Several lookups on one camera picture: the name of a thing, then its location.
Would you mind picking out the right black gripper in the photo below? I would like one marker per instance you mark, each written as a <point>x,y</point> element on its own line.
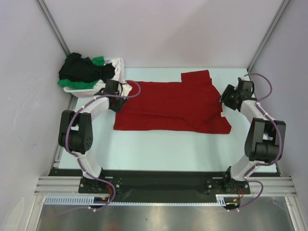
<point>224,97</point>

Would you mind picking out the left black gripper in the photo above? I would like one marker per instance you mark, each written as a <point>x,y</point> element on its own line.
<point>117,108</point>

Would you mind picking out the red t shirt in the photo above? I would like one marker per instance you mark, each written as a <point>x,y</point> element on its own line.
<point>189,105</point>

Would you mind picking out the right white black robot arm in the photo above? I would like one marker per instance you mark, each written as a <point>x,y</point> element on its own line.
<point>265,139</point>

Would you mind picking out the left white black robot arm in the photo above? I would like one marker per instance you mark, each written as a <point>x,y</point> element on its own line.
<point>76,130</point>

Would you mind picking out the white t shirt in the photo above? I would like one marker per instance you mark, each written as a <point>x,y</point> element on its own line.
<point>118,74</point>

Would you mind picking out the white plastic laundry basket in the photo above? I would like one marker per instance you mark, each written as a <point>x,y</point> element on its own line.
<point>80,93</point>

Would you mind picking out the green t shirt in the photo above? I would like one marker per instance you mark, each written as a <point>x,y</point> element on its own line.
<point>99,61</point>

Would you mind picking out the black t shirt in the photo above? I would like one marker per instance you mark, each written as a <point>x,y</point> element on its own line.
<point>78,69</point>

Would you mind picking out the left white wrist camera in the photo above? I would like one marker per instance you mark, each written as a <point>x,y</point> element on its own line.
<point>125,88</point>

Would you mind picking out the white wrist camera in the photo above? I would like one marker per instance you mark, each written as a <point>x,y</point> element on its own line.
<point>125,88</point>
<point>241,80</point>

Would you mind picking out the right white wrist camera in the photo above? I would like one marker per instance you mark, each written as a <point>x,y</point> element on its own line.
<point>241,80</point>

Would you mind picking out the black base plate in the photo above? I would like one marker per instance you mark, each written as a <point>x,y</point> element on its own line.
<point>132,186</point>

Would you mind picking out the light blue cable duct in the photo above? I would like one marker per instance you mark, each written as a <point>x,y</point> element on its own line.
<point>102,200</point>

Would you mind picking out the right aluminium corner post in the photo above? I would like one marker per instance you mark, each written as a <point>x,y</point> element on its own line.
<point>269,32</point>

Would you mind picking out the aluminium corner post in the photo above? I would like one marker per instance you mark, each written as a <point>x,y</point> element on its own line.
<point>269,32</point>
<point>53,25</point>

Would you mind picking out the left aluminium corner post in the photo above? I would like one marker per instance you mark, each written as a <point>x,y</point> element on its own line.
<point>53,25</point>

